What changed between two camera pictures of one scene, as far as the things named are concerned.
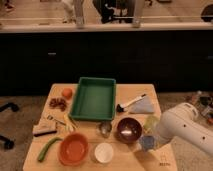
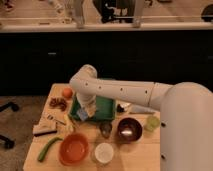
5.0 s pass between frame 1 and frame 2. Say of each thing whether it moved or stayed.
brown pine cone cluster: stayed
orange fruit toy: stayed
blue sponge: moved
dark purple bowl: stayed
